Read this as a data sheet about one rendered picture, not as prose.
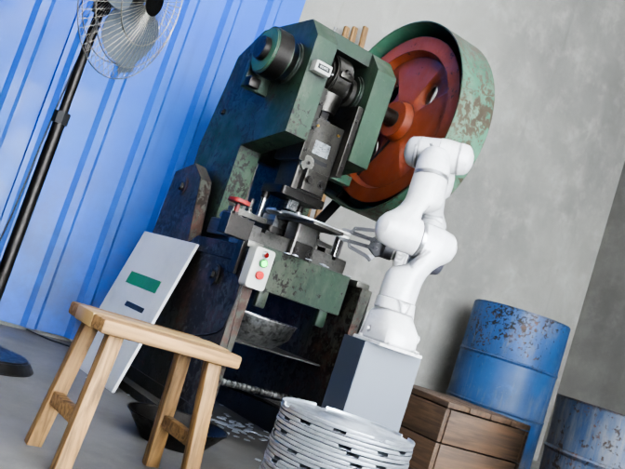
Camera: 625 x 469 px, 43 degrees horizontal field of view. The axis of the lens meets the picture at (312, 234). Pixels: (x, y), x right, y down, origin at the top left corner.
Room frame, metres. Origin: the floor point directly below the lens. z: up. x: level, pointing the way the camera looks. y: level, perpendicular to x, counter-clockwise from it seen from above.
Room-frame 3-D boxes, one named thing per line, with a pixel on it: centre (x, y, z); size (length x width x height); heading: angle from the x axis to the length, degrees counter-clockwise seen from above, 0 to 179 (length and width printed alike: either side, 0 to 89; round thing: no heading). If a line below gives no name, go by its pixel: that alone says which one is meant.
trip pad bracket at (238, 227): (2.64, 0.25, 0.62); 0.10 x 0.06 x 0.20; 123
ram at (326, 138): (2.97, 0.09, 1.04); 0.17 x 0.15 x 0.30; 33
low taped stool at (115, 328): (1.85, 0.27, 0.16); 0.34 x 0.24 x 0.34; 123
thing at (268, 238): (3.01, 0.11, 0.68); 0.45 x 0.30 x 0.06; 123
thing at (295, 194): (3.01, 0.12, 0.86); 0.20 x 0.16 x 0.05; 123
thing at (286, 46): (2.89, 0.33, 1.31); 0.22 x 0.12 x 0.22; 33
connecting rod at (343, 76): (3.01, 0.11, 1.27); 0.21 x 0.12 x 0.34; 33
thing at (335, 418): (1.70, -0.19, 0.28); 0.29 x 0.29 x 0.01
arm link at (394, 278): (2.37, -0.33, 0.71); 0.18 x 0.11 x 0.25; 102
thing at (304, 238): (2.86, 0.02, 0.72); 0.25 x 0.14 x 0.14; 33
